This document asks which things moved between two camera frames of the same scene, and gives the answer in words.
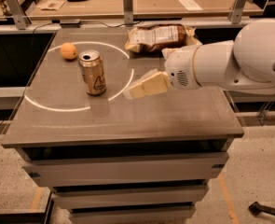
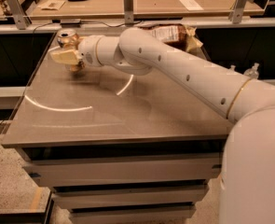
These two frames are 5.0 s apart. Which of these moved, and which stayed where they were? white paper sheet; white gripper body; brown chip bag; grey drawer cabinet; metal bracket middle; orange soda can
Moved: white gripper body; orange soda can
Stayed: metal bracket middle; grey drawer cabinet; white paper sheet; brown chip bag
